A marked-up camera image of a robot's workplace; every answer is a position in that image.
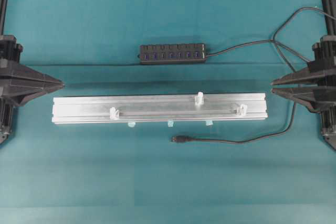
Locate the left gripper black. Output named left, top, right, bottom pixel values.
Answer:
left=0, top=34, right=66, bottom=135

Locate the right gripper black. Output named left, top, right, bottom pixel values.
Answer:
left=271, top=35, right=336, bottom=141

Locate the black USB cable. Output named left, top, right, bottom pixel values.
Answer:
left=171, top=6, right=336, bottom=145

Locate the black USB hub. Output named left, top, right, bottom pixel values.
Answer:
left=139, top=43, right=206, bottom=65

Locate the right blue tape piece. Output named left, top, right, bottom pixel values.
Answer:
left=205, top=120, right=213, bottom=126

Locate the middle blue tape piece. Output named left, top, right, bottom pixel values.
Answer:
left=167, top=121, right=174, bottom=127

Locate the aluminium extrusion rail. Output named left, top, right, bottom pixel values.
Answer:
left=52, top=92, right=268, bottom=124

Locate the right white plastic ring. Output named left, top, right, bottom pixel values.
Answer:
left=236, top=104, right=248, bottom=117

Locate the right black frame post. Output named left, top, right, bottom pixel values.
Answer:
left=322, top=0, right=336, bottom=35

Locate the black frame post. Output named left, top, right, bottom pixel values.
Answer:
left=0, top=0, right=7, bottom=35
left=322, top=0, right=336, bottom=35

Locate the left black frame post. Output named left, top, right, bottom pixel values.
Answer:
left=0, top=0, right=7, bottom=35

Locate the middle white plastic ring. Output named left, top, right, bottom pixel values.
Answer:
left=194, top=91, right=205, bottom=106

